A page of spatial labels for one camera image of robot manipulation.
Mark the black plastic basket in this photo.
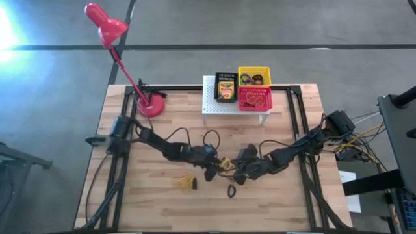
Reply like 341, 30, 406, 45
214, 72, 240, 104

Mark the black aluminium table frame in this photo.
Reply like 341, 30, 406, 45
77, 83, 357, 233

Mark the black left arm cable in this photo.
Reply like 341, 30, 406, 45
164, 126, 222, 153

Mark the white perforated shelf riser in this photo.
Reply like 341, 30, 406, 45
201, 75, 271, 126

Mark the grey metal stand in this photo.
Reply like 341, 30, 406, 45
0, 142, 53, 234

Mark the black computer cart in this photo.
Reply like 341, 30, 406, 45
377, 84, 416, 234

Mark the red desk lamp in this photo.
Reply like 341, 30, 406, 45
84, 2, 166, 119

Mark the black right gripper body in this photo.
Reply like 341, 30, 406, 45
239, 154, 279, 180

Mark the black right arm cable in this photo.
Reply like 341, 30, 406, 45
258, 113, 326, 157

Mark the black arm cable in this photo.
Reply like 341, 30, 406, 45
164, 126, 222, 153
258, 113, 326, 157

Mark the red plastic basket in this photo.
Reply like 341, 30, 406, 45
238, 86, 274, 112

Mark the white paper sheet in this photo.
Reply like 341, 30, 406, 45
337, 170, 362, 214

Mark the yellow plastic basket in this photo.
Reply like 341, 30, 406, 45
237, 66, 272, 88

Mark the yellow rubber band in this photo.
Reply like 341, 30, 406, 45
242, 92, 271, 110
175, 172, 195, 188
172, 178, 191, 194

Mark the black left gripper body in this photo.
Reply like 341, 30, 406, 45
177, 145, 222, 168

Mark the yellow cable bundle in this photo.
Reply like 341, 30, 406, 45
333, 125, 387, 173

